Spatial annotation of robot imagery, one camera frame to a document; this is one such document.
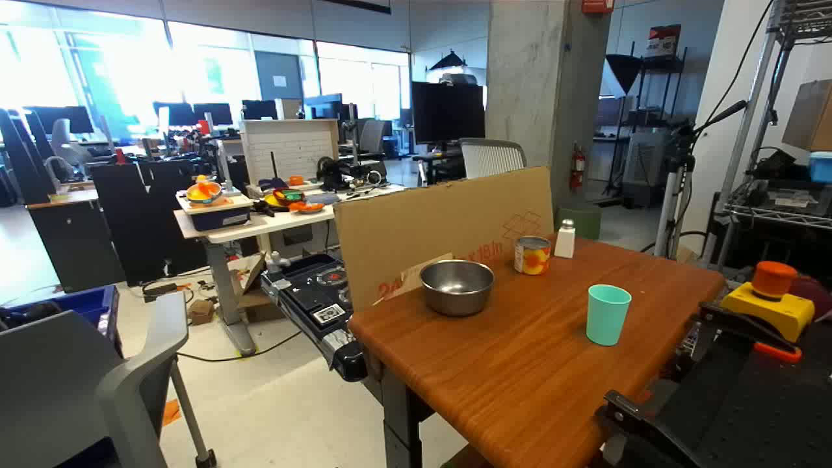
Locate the white chair back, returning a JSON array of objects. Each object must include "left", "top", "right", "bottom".
[{"left": 459, "top": 137, "right": 530, "bottom": 183}]

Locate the stainless steel bowl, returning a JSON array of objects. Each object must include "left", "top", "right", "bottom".
[{"left": 418, "top": 258, "right": 496, "bottom": 319}]

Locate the red fire extinguisher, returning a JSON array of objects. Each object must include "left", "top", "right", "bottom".
[{"left": 568, "top": 144, "right": 591, "bottom": 194}]

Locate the yellow emergency stop button box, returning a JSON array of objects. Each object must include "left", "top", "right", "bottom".
[{"left": 720, "top": 258, "right": 819, "bottom": 345}]

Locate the large black monitor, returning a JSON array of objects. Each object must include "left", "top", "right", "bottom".
[{"left": 408, "top": 77, "right": 489, "bottom": 145}]

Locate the black computer monitor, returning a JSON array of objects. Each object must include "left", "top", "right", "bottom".
[
  {"left": 239, "top": 96, "right": 282, "bottom": 122},
  {"left": 155, "top": 98, "right": 201, "bottom": 128},
  {"left": 23, "top": 105, "right": 96, "bottom": 137}
]

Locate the red wall sign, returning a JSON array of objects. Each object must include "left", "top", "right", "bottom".
[{"left": 647, "top": 24, "right": 685, "bottom": 61}]

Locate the black and silver tripod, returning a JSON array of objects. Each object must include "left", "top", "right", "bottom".
[{"left": 652, "top": 98, "right": 753, "bottom": 261}]

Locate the black flat equipment case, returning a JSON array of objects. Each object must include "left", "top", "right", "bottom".
[{"left": 257, "top": 252, "right": 373, "bottom": 386}]

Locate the metal shelf rack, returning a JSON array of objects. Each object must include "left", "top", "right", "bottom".
[{"left": 704, "top": 0, "right": 832, "bottom": 270}]

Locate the teal plastic cup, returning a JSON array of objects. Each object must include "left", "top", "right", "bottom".
[{"left": 586, "top": 280, "right": 636, "bottom": 349}]

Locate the orange printed tin can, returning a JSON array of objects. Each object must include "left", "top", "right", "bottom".
[{"left": 512, "top": 235, "right": 555, "bottom": 279}]

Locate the black perforated breadboard base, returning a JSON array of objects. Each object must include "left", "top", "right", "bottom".
[{"left": 597, "top": 293, "right": 832, "bottom": 468}]

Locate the blue plastic bin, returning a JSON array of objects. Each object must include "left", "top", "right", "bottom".
[{"left": 0, "top": 283, "right": 123, "bottom": 336}]

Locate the brown cardboard sheet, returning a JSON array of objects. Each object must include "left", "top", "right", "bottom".
[{"left": 333, "top": 166, "right": 558, "bottom": 311}]

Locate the white cart with food items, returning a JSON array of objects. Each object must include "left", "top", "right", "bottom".
[{"left": 173, "top": 180, "right": 411, "bottom": 358}]

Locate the white salt shaker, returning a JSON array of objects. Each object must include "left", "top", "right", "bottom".
[{"left": 551, "top": 219, "right": 581, "bottom": 261}]

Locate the black clamp with orange handle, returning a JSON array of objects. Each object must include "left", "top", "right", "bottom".
[
  {"left": 600, "top": 376, "right": 697, "bottom": 439},
  {"left": 701, "top": 297, "right": 806, "bottom": 366}
]

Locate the white board panel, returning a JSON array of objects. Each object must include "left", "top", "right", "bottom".
[{"left": 239, "top": 118, "right": 343, "bottom": 187}]

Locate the small blue box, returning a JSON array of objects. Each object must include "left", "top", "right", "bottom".
[{"left": 806, "top": 152, "right": 832, "bottom": 187}]

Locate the pile of toy food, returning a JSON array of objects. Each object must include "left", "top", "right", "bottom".
[{"left": 256, "top": 175, "right": 327, "bottom": 219}]

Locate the brown wooden desk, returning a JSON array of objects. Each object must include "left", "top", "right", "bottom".
[{"left": 23, "top": 185, "right": 129, "bottom": 293}]

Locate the tray with orange fruit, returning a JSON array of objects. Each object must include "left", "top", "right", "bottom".
[{"left": 175, "top": 175, "right": 256, "bottom": 231}]

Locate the light grey plastic chair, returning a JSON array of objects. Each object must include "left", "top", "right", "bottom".
[{"left": 0, "top": 292, "right": 218, "bottom": 468}]

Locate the brown cardboard box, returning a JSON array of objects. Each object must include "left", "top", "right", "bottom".
[{"left": 781, "top": 77, "right": 832, "bottom": 153}]

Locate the black cabinet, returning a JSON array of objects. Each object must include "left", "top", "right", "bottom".
[{"left": 90, "top": 157, "right": 212, "bottom": 283}]

